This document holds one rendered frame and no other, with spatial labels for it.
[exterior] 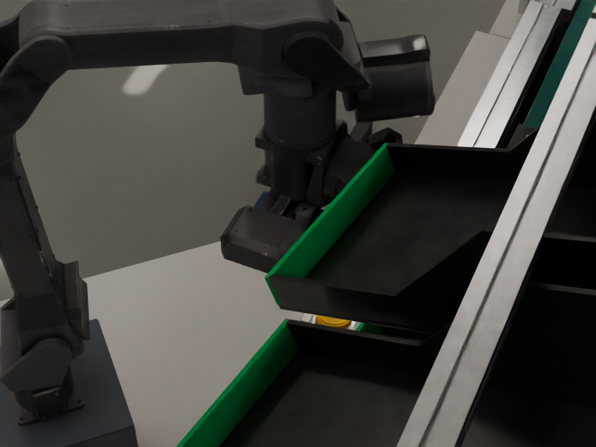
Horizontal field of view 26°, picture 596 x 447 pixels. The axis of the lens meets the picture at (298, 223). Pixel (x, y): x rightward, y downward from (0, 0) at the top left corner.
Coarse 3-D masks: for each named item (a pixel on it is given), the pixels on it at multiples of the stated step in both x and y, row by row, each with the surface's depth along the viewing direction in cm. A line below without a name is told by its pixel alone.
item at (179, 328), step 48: (96, 288) 158; (144, 288) 158; (192, 288) 158; (240, 288) 158; (144, 336) 153; (192, 336) 153; (240, 336) 153; (144, 384) 149; (192, 384) 149; (144, 432) 144
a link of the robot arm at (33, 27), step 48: (48, 0) 93; (96, 0) 94; (144, 0) 94; (192, 0) 94; (240, 0) 94; (288, 0) 93; (0, 48) 98; (48, 48) 91; (96, 48) 92; (144, 48) 93; (192, 48) 94; (240, 48) 94; (336, 48) 95; (0, 96) 92; (0, 144) 94
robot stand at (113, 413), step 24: (96, 336) 128; (72, 360) 126; (96, 360) 126; (0, 384) 124; (96, 384) 124; (120, 384) 124; (0, 408) 122; (96, 408) 122; (120, 408) 122; (0, 432) 120; (24, 432) 120; (48, 432) 120; (72, 432) 120; (96, 432) 120; (120, 432) 121
